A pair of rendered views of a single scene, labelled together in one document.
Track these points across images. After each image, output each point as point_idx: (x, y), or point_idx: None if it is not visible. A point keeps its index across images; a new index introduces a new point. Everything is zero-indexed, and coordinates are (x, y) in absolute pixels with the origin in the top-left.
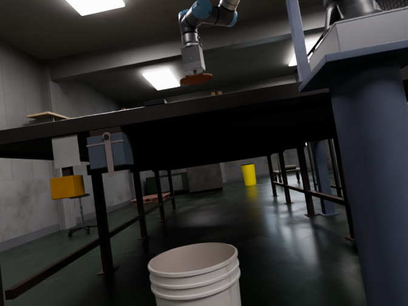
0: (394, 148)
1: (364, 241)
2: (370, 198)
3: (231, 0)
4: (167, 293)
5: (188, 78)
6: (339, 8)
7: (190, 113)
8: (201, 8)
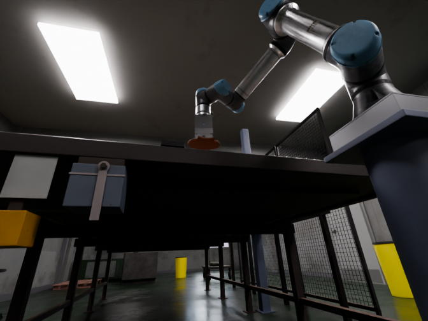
0: None
1: None
2: None
3: (246, 90)
4: None
5: (199, 139)
6: (377, 91)
7: (211, 164)
8: (225, 85)
